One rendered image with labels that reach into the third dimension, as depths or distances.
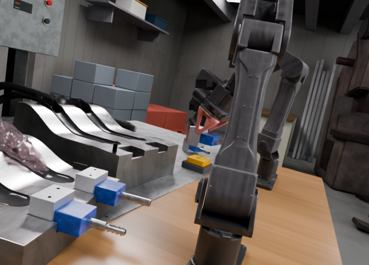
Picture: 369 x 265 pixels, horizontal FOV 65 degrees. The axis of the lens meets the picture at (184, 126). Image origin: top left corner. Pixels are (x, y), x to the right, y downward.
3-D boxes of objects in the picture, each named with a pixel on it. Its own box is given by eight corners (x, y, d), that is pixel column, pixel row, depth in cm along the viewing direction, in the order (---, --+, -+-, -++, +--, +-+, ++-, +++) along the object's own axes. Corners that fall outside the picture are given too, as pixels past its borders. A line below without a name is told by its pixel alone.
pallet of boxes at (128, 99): (140, 152, 409) (154, 75, 393) (106, 159, 343) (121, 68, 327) (84, 132, 454) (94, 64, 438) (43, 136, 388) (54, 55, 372)
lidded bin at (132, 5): (127, 18, 513) (130, 4, 510) (145, 21, 500) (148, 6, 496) (112, 11, 472) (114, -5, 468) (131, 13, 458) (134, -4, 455)
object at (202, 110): (184, 125, 80) (203, 99, 77) (195, 124, 86) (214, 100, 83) (200, 142, 78) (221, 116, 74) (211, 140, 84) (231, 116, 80)
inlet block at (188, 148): (212, 159, 111) (214, 146, 110) (202, 160, 108) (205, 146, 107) (190, 149, 121) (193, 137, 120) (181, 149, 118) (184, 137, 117)
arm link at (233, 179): (202, 209, 46) (240, 31, 53) (244, 219, 45) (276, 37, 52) (202, 210, 40) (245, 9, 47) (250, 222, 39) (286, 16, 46)
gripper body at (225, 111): (201, 103, 77) (217, 81, 74) (216, 104, 86) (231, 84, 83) (217, 119, 75) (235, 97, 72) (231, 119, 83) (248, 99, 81)
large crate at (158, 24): (150, 29, 587) (151, 20, 584) (166, 32, 573) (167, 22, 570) (137, 23, 541) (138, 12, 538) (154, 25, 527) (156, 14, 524)
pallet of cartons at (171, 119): (140, 123, 642) (146, 86, 629) (186, 136, 599) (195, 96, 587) (93, 128, 501) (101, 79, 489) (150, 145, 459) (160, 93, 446)
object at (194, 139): (235, 154, 80) (239, 136, 80) (228, 156, 76) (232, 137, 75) (195, 143, 87) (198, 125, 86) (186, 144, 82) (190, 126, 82)
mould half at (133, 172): (173, 173, 85) (181, 129, 83) (112, 194, 63) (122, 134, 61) (60, 131, 108) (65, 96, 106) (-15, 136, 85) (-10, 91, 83)
